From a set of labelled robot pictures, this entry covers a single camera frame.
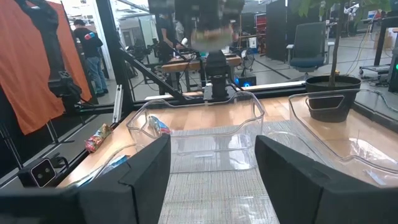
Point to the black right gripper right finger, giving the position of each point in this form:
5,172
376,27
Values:
289,180

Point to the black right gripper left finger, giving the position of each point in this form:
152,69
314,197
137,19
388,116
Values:
146,174

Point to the clear plastic bin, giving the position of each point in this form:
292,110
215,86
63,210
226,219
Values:
367,133
214,149
217,205

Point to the black jointed arm stand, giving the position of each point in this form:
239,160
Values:
51,46

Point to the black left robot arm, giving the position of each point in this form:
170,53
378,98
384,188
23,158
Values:
216,67

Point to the blue and red granola bar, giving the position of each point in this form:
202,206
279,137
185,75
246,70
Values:
158,126

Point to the wooden workbench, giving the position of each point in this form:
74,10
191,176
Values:
186,66

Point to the grey woven mat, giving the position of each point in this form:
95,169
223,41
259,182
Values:
199,186

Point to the blue-lit computer case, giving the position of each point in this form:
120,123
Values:
245,81

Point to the dark room partition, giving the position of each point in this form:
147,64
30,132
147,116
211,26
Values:
276,31

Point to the green potted plant black pot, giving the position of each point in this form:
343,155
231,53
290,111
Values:
329,82

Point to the dark office chair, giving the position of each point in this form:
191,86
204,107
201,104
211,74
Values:
308,40

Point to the black tripod legs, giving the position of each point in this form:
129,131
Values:
12,149

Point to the green-lit computer tower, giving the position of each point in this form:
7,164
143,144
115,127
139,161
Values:
394,77

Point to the orange curtain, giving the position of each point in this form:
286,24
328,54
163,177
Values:
21,77

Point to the silver frame bracket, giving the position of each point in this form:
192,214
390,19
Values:
117,104

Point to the black table-level camera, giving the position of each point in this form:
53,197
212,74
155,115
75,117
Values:
38,172

